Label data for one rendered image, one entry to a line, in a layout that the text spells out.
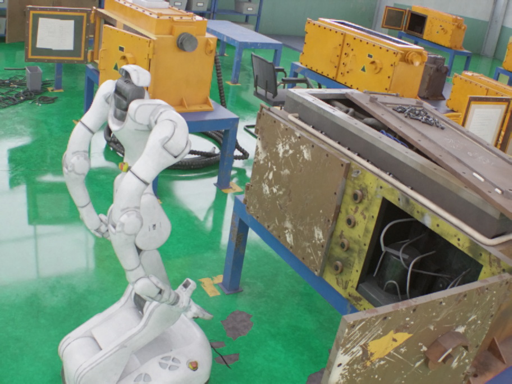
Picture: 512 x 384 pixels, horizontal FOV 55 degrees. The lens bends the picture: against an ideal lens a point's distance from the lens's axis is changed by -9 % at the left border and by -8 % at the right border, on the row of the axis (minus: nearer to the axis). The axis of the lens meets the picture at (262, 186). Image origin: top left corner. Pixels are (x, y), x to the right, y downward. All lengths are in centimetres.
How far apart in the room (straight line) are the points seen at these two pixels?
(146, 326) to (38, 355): 82
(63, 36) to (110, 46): 108
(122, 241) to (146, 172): 24
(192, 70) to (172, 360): 265
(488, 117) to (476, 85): 418
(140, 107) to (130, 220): 35
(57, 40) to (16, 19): 111
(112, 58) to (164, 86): 52
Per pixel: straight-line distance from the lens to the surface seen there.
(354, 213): 220
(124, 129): 176
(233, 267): 322
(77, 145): 202
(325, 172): 227
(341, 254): 231
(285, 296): 338
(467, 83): 882
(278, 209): 259
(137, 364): 237
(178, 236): 381
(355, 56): 596
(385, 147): 214
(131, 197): 163
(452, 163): 206
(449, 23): 1257
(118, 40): 436
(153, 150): 161
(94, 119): 200
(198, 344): 239
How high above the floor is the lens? 199
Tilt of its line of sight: 25 degrees down
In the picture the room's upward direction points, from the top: 10 degrees clockwise
